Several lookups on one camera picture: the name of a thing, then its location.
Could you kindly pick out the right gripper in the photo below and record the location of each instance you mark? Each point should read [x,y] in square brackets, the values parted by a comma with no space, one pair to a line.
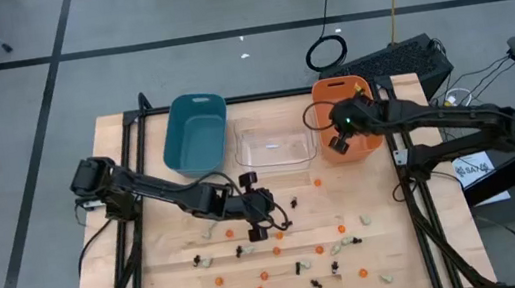
[352,118]

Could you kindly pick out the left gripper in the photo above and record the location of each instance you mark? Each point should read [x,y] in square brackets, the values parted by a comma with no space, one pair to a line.
[254,207]

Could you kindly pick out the black plastic decoration piece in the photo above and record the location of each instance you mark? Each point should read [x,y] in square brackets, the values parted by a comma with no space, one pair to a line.
[239,251]
[196,260]
[297,268]
[293,203]
[335,268]
[357,240]
[316,283]

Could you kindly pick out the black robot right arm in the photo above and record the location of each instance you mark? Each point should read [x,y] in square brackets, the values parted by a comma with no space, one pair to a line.
[460,115]

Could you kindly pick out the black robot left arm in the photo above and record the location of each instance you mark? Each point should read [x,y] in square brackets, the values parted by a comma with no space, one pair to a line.
[158,188]

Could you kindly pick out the orange plastic bin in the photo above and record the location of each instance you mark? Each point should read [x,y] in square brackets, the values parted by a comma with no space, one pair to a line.
[364,147]

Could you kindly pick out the clear plastic bin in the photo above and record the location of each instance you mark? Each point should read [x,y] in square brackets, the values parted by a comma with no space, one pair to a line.
[260,161]

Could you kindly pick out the grey metal mounting plate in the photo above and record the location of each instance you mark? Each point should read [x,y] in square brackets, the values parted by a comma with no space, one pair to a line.
[400,156]

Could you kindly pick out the black computer tower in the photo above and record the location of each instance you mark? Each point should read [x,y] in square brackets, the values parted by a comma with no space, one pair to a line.
[392,62]

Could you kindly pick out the teal plastic bin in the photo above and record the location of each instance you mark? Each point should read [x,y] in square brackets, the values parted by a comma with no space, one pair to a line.
[197,147]

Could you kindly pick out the white paper sheet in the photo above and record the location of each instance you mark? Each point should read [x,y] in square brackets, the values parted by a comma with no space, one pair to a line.
[482,183]

